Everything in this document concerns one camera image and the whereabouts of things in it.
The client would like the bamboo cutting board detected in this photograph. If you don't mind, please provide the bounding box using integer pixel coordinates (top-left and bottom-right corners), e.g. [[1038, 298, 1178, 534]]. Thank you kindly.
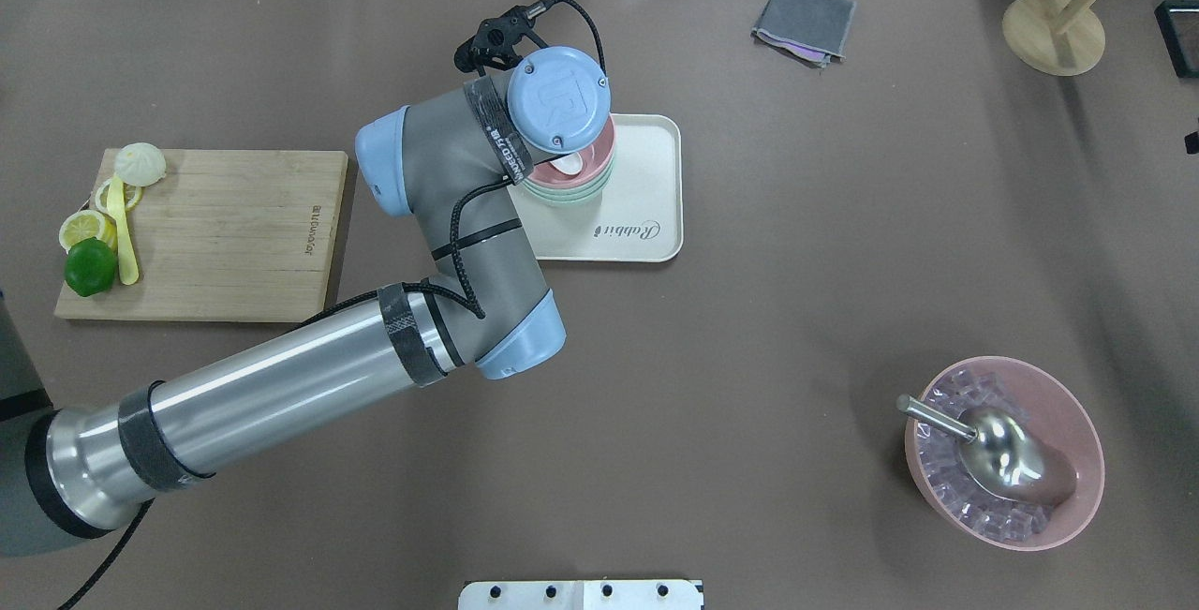
[[54, 149, 348, 324]]

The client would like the lemon ring slice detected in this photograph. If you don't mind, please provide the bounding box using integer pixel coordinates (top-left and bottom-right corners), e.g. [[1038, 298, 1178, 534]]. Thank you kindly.
[[90, 177, 144, 216]]

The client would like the metal ice scoop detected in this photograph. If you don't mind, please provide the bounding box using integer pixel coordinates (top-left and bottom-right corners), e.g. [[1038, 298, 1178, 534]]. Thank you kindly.
[[896, 394, 1078, 506]]

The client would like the large pink ice bowl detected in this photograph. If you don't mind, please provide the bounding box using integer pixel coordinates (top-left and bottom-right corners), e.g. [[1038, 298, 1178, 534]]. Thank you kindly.
[[896, 355, 1105, 552]]

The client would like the lemon half slice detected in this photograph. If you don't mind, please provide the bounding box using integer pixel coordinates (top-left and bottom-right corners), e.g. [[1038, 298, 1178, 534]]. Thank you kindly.
[[58, 209, 118, 252]]

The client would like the white ceramic spoon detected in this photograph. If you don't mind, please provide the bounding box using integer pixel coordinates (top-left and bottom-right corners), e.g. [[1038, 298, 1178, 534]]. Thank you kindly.
[[552, 153, 585, 177]]

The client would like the small pink bowl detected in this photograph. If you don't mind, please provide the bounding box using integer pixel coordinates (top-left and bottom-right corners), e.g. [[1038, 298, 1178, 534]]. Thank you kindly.
[[532, 114, 616, 177]]

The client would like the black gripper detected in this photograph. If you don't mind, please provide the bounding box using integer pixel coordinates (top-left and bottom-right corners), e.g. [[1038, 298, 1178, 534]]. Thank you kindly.
[[454, 8, 548, 76]]

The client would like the green bowl stack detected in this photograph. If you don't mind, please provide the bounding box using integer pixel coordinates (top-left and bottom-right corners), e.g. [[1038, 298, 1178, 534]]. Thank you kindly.
[[522, 167, 611, 209]]

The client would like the cream rabbit tray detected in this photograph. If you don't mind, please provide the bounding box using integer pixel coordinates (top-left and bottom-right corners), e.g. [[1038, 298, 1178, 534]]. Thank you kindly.
[[510, 113, 683, 262]]

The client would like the wooden cup tree stand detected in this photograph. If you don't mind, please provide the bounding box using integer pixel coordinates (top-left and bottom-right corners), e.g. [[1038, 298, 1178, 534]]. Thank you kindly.
[[1001, 0, 1105, 77]]

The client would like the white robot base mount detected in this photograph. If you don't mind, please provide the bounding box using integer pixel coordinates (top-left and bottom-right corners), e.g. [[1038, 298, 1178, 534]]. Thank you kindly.
[[457, 576, 705, 609]]

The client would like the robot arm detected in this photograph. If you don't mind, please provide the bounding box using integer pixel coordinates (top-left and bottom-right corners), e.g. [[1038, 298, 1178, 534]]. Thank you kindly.
[[4, 0, 611, 558]]

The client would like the yellow plastic spoon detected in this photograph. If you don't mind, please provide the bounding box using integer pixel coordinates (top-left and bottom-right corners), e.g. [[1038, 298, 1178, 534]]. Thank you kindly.
[[104, 175, 141, 286]]

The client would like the grey purple cloth stack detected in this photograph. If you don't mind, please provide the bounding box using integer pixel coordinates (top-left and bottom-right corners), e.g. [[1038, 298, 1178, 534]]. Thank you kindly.
[[752, 0, 857, 68]]

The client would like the green lime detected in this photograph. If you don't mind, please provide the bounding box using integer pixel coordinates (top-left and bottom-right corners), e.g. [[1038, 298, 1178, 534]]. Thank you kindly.
[[64, 238, 118, 298]]

